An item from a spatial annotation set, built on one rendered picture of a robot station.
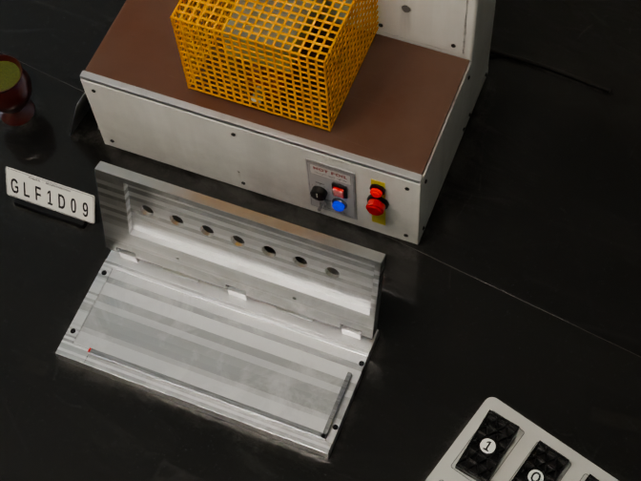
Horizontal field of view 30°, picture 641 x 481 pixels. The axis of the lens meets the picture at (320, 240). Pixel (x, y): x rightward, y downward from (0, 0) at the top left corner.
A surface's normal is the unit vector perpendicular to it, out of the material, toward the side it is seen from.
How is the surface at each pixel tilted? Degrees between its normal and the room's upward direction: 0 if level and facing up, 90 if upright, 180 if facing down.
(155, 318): 0
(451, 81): 0
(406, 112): 0
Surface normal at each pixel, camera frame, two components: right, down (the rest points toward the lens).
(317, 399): -0.05, -0.47
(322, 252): -0.37, 0.69
